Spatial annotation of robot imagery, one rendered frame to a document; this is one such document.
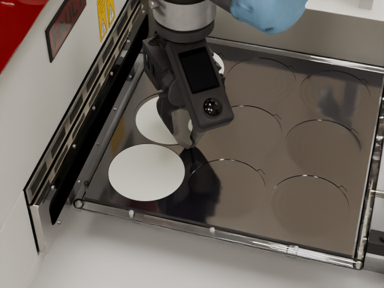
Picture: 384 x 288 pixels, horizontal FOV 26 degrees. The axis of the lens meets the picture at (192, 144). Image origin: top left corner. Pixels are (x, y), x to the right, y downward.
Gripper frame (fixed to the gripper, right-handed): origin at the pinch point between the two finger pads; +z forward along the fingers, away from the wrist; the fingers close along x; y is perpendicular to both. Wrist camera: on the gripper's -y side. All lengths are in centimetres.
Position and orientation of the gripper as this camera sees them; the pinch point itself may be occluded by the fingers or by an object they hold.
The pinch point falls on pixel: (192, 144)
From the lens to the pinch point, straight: 111.3
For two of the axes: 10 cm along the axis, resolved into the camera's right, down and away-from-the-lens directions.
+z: 0.0, 6.9, 7.2
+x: -9.0, 3.1, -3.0
